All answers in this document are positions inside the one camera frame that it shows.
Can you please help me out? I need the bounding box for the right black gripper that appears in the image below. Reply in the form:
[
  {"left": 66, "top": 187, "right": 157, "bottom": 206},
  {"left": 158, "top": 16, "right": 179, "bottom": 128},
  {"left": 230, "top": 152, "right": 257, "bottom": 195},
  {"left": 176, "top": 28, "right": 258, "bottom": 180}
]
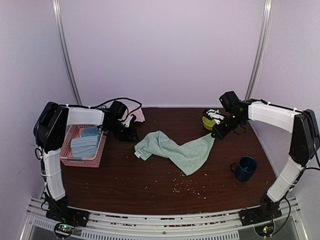
[{"left": 211, "top": 112, "right": 245, "bottom": 140}]

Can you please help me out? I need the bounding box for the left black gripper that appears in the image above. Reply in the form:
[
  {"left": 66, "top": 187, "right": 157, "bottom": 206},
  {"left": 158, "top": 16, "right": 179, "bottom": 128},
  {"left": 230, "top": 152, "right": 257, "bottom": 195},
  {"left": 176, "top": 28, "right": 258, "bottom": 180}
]
[{"left": 105, "top": 120, "right": 140, "bottom": 142}]

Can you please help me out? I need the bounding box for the green towel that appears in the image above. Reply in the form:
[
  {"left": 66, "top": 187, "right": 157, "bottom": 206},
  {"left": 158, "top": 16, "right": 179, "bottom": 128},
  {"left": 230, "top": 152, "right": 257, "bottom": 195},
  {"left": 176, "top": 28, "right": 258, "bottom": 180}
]
[{"left": 134, "top": 131, "right": 215, "bottom": 176}]

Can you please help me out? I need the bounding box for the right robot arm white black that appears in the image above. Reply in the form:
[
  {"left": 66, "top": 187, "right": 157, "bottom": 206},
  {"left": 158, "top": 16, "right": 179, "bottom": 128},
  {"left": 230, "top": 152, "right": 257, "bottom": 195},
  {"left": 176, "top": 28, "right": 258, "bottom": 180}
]
[{"left": 211, "top": 91, "right": 320, "bottom": 221}]

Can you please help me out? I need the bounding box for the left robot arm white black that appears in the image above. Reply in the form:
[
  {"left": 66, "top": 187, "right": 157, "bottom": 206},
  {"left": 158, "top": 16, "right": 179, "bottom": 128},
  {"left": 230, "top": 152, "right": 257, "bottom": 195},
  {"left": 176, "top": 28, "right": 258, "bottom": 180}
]
[{"left": 33, "top": 98, "right": 138, "bottom": 222}]

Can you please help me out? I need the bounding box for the yellow-green bowl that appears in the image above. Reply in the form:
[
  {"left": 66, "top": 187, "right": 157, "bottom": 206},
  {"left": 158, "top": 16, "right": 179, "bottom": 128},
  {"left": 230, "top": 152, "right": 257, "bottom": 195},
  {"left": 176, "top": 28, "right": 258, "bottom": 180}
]
[{"left": 202, "top": 116, "right": 216, "bottom": 131}]

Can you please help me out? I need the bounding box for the pink towel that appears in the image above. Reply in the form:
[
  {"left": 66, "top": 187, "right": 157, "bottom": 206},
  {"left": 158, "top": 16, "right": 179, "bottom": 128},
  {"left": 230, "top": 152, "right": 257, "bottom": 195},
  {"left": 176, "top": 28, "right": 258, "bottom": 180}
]
[{"left": 128, "top": 106, "right": 146, "bottom": 123}]

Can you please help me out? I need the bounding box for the blue cartoon towel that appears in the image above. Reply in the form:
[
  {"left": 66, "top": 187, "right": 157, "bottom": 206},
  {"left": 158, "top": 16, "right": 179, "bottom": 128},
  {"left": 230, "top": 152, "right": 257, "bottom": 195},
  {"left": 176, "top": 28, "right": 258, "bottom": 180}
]
[{"left": 80, "top": 127, "right": 101, "bottom": 138}]

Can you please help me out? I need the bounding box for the folded blue towel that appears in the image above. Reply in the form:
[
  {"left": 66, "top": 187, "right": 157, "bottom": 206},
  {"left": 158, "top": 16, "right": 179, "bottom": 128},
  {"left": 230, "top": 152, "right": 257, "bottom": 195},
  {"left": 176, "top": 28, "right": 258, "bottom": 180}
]
[{"left": 70, "top": 137, "right": 100, "bottom": 158}]

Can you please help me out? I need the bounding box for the dark blue mug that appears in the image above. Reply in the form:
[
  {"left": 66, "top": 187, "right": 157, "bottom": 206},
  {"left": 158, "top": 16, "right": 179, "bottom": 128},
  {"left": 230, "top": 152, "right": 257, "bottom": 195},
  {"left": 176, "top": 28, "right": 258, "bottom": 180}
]
[{"left": 229, "top": 156, "right": 258, "bottom": 182}]

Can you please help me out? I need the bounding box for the pink plastic basket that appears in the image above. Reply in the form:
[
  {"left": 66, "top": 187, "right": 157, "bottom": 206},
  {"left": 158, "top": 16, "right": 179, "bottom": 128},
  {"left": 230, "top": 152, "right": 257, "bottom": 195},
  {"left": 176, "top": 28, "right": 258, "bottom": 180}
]
[{"left": 60, "top": 125, "right": 108, "bottom": 168}]

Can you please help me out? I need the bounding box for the right round circuit board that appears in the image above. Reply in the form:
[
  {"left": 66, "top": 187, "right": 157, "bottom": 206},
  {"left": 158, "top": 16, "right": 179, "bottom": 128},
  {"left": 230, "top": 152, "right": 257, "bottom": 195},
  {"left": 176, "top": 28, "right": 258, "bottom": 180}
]
[{"left": 254, "top": 222, "right": 275, "bottom": 238}]

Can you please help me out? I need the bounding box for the round circuit board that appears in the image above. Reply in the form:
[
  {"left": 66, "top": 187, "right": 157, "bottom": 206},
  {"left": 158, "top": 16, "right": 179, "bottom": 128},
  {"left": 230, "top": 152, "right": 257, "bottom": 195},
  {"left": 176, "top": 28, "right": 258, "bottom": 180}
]
[
  {"left": 254, "top": 222, "right": 275, "bottom": 238},
  {"left": 53, "top": 222, "right": 75, "bottom": 238}
]

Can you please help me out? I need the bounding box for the left round circuit board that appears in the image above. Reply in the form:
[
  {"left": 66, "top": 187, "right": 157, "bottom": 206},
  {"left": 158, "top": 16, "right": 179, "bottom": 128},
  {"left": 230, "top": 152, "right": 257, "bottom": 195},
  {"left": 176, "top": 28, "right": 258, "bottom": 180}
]
[{"left": 53, "top": 222, "right": 75, "bottom": 238}]

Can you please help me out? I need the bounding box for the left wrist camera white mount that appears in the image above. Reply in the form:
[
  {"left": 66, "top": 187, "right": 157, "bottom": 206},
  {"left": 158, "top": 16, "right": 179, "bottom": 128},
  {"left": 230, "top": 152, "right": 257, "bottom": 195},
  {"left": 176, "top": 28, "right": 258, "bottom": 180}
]
[{"left": 122, "top": 114, "right": 137, "bottom": 128}]

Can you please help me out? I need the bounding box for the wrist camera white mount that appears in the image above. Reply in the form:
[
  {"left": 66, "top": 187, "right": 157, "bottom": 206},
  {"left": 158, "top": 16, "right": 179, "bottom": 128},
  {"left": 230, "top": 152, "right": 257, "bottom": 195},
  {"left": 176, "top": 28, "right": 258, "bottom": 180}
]
[
  {"left": 122, "top": 114, "right": 137, "bottom": 128},
  {"left": 204, "top": 108, "right": 225, "bottom": 125}
]

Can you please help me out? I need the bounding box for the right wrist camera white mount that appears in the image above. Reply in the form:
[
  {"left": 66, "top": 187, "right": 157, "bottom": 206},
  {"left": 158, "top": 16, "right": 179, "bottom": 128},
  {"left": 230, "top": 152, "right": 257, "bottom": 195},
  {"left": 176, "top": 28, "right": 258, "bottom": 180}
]
[{"left": 204, "top": 108, "right": 225, "bottom": 125}]

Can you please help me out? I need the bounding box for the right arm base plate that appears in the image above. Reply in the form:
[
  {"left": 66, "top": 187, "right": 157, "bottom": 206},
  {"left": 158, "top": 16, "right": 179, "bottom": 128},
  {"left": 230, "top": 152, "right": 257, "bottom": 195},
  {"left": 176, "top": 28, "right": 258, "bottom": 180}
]
[{"left": 238, "top": 206, "right": 282, "bottom": 227}]

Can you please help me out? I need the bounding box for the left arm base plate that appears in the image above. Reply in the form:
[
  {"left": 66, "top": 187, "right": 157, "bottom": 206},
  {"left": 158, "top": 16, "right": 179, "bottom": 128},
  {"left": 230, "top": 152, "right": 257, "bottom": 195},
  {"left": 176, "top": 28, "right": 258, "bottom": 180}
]
[{"left": 45, "top": 208, "right": 90, "bottom": 227}]

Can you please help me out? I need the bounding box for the right aluminium frame post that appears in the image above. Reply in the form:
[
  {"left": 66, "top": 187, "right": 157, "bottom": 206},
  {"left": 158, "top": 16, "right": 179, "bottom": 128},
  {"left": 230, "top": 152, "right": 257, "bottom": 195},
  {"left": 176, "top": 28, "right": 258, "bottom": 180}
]
[{"left": 245, "top": 0, "right": 273, "bottom": 100}]

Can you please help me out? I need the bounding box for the aluminium frame post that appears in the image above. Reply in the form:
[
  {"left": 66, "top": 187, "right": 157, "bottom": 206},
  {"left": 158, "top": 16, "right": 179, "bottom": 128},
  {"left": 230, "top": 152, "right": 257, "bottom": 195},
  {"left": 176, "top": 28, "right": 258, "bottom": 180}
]
[
  {"left": 52, "top": 0, "right": 82, "bottom": 105},
  {"left": 245, "top": 0, "right": 273, "bottom": 100}
]

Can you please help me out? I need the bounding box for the left aluminium frame post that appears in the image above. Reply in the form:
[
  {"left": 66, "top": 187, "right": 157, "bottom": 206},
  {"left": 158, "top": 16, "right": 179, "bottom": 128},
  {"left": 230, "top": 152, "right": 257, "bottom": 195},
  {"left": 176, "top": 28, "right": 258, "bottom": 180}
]
[{"left": 52, "top": 0, "right": 82, "bottom": 105}]

